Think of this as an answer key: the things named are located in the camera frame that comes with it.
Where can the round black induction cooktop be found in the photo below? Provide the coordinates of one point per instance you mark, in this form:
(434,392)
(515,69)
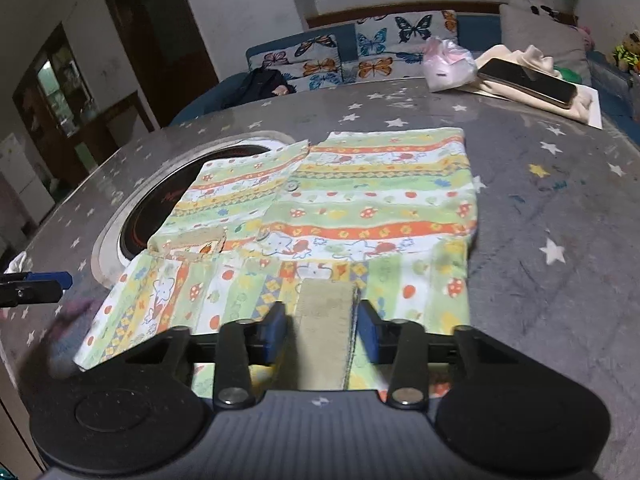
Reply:
(145,215)

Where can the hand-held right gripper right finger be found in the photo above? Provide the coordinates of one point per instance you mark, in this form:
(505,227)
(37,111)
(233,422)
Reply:
(370,332)

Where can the clear plastic storage box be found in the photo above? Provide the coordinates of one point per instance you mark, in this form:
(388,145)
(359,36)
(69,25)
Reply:
(617,87)

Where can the beige folded cloth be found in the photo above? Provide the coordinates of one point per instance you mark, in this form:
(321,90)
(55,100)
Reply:
(530,57)

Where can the pink plastic bag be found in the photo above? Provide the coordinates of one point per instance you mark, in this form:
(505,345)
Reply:
(447,67)

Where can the blue sofa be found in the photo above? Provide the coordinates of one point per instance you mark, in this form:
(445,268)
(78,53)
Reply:
(475,27)

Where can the brown wooden door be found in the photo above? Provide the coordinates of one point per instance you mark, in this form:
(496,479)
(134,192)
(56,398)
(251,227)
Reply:
(160,40)

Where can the green orange printed child's garment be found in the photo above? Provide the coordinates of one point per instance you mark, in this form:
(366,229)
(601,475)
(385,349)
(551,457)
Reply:
(350,200)

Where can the butterfly print pillow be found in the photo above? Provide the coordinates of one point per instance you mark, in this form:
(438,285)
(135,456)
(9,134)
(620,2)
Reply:
(400,42)
(305,62)

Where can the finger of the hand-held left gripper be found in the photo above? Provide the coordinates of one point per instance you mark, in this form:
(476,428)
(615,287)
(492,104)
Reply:
(47,277)

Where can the small white cloth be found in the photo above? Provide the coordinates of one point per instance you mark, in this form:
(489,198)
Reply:
(19,261)

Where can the wooden cabinet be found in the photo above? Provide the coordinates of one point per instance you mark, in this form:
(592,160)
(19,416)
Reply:
(55,105)

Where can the grey cushion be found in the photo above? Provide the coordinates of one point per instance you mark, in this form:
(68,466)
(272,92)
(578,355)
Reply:
(540,35)

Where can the brown plush toy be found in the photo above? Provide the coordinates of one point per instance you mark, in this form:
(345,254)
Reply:
(627,52)

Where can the black smartphone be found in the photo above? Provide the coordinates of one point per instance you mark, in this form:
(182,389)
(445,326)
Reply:
(527,82)

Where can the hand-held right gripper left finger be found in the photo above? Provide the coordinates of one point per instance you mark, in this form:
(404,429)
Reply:
(272,335)

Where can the dark jacket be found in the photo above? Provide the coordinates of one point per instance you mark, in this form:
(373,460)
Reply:
(260,87)

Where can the white refrigerator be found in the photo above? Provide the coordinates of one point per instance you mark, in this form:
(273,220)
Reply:
(25,185)

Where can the white and black plush toy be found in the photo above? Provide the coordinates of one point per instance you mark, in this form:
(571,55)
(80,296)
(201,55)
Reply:
(537,6)

